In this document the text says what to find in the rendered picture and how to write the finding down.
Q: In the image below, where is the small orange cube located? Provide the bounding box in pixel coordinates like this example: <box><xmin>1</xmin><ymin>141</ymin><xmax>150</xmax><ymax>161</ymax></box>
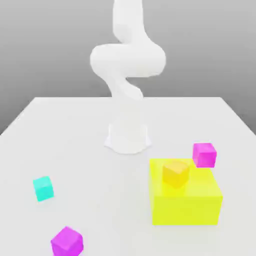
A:
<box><xmin>162</xmin><ymin>160</ymin><xmax>190</xmax><ymax>189</ymax></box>

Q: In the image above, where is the small magenta cube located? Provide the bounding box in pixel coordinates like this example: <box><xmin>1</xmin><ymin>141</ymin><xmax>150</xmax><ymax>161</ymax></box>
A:
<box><xmin>50</xmin><ymin>225</ymin><xmax>84</xmax><ymax>256</ymax></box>
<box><xmin>192</xmin><ymin>142</ymin><xmax>218</xmax><ymax>169</ymax></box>

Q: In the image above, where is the small cyan cube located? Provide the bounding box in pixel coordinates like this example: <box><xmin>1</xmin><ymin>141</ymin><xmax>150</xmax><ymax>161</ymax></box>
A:
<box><xmin>32</xmin><ymin>175</ymin><xmax>55</xmax><ymax>203</ymax></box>

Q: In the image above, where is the large yellow box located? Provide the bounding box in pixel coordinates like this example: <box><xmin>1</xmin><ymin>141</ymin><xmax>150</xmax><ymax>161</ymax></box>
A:
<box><xmin>149</xmin><ymin>158</ymin><xmax>224</xmax><ymax>226</ymax></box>

